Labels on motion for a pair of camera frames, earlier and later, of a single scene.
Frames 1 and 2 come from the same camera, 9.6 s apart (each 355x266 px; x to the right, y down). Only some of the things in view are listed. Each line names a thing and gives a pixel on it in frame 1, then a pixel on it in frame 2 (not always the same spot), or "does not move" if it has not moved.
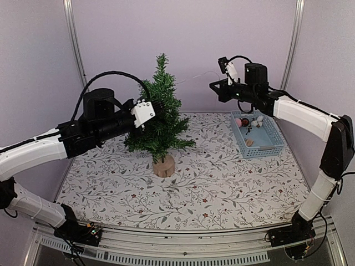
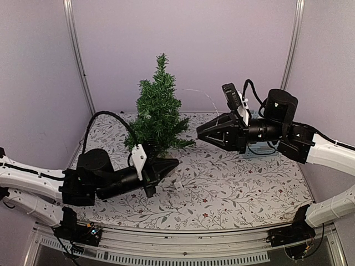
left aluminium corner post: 74,33 does not move
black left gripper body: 141,132 to 147,174
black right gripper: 223,97 to 234,137
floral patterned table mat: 213,187 does not move
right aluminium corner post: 289,58 does not move
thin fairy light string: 200,75 to 203,92
